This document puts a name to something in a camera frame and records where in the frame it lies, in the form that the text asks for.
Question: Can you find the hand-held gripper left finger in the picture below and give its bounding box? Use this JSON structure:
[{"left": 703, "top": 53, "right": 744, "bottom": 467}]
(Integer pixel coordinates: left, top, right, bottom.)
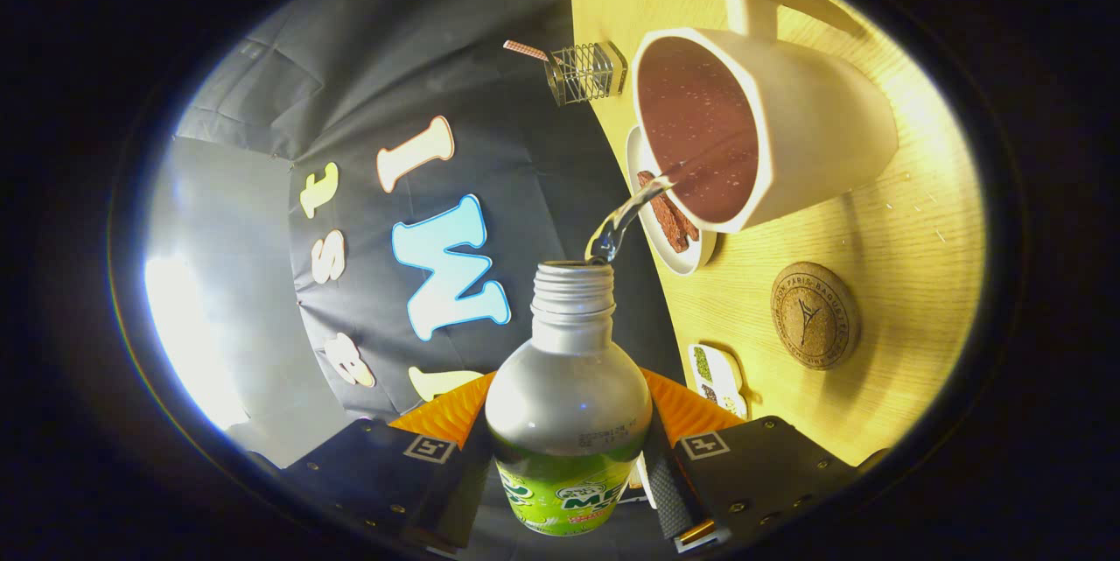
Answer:
[{"left": 262, "top": 371, "right": 497, "bottom": 555}]

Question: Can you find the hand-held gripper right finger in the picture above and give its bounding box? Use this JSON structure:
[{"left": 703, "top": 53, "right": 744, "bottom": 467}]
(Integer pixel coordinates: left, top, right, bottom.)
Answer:
[{"left": 641, "top": 367, "right": 863, "bottom": 555}]

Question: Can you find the silver green label bottle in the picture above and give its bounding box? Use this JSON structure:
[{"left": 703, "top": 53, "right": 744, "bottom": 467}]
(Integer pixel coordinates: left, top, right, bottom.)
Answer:
[{"left": 484, "top": 260, "right": 654, "bottom": 537}]

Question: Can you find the round cork coaster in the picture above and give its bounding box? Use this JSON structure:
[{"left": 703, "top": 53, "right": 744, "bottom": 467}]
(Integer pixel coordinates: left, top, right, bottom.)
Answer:
[{"left": 770, "top": 261, "right": 861, "bottom": 370}]

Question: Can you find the clear juice stream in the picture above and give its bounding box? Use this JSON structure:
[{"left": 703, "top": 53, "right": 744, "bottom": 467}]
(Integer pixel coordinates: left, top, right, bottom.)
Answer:
[{"left": 584, "top": 160, "right": 701, "bottom": 266}]

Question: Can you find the cream cup with wooden handle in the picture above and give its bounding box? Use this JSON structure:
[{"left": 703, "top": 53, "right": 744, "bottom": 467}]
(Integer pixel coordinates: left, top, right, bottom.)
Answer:
[{"left": 632, "top": 0, "right": 900, "bottom": 234}]

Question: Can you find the white divided bean dish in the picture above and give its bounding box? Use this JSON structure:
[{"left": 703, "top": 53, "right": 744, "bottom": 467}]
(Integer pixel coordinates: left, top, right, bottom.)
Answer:
[{"left": 688, "top": 343, "right": 750, "bottom": 420}]

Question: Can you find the light wooden table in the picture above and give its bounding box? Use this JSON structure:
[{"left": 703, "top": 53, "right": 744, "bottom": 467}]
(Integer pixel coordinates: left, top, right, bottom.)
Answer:
[{"left": 564, "top": 0, "right": 988, "bottom": 467}]

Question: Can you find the white oval plate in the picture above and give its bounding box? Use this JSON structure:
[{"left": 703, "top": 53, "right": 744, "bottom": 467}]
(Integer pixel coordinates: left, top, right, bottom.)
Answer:
[{"left": 626, "top": 125, "right": 718, "bottom": 276}]

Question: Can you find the brown meat piece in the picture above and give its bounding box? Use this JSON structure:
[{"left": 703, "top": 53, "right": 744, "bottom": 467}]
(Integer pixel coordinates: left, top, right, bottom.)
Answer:
[
  {"left": 654, "top": 189, "right": 701, "bottom": 243},
  {"left": 636, "top": 172, "right": 690, "bottom": 254}
]

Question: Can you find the gold wire basket holder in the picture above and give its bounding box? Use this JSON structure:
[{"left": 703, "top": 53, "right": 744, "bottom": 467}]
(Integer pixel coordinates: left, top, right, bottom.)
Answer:
[{"left": 544, "top": 40, "right": 629, "bottom": 107}]

